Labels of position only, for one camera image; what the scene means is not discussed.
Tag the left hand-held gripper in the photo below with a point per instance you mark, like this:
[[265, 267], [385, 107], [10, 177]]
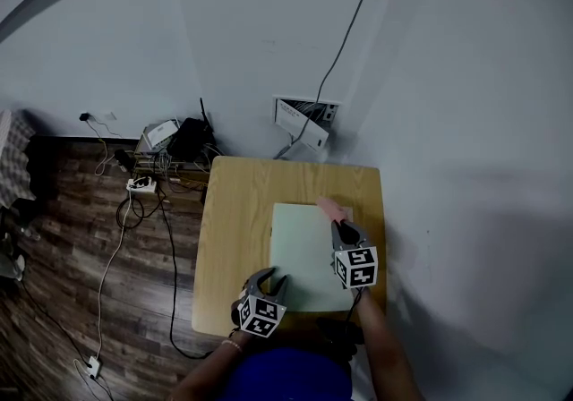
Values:
[[262, 316]]

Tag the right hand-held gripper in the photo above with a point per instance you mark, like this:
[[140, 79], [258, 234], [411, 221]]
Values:
[[358, 267]]

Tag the pink cloth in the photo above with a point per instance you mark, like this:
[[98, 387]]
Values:
[[331, 209]]

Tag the pale green box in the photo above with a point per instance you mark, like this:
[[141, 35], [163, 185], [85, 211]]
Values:
[[300, 251]]

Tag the person's right forearm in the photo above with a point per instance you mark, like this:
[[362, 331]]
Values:
[[380, 345]]

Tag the person's left forearm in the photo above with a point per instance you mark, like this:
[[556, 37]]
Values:
[[206, 372]]

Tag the small wooden table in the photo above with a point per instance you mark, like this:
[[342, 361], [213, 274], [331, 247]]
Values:
[[233, 220]]

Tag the person's blue clothing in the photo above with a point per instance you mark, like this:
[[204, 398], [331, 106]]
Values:
[[286, 377]]

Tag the low wooden shelf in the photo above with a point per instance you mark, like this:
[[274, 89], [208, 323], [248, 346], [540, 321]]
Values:
[[188, 175]]

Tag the white power strip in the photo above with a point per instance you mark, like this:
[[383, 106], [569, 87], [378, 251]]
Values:
[[141, 185]]

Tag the black router with antennas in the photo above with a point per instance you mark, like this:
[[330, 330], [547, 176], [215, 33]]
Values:
[[190, 139]]

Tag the white network device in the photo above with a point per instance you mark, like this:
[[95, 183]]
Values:
[[161, 133]]

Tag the small white floor adapter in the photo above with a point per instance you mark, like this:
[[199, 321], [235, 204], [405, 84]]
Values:
[[94, 367]]

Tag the black power adapter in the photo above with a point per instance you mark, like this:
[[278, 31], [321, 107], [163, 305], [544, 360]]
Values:
[[124, 159]]

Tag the grey checked fabric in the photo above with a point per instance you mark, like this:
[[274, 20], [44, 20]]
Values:
[[15, 157]]

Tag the recessed wall network box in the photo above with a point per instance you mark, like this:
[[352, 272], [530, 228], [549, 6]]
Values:
[[330, 113]]

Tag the white wall socket plate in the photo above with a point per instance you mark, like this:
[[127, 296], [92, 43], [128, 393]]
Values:
[[110, 115]]

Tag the black wall plug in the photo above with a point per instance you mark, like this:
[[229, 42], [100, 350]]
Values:
[[85, 117]]

